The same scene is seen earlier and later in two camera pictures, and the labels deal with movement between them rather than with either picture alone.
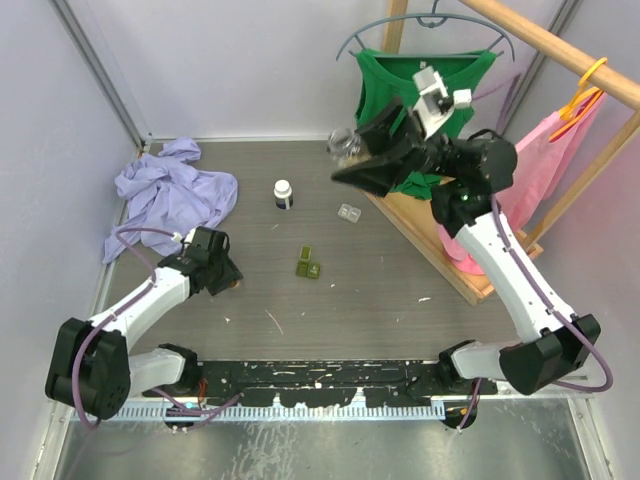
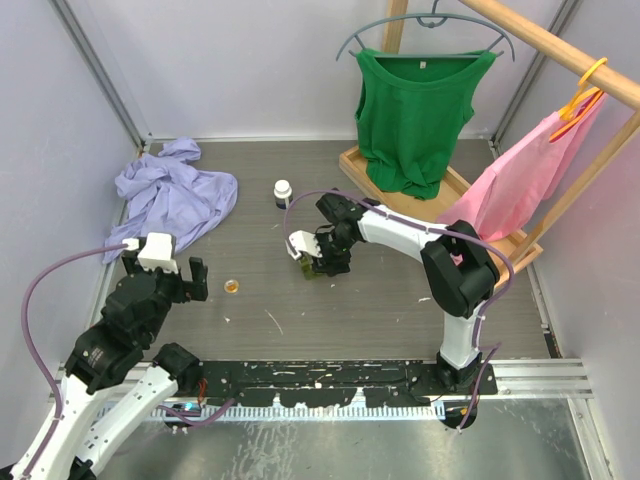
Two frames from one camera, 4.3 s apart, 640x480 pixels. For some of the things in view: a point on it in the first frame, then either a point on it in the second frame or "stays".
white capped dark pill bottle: [283, 194] stays
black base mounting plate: [321, 382] stays
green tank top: [388, 77] stays
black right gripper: [377, 177] to [328, 265]
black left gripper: [229, 274] to [196, 286]
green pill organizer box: [304, 266] stays
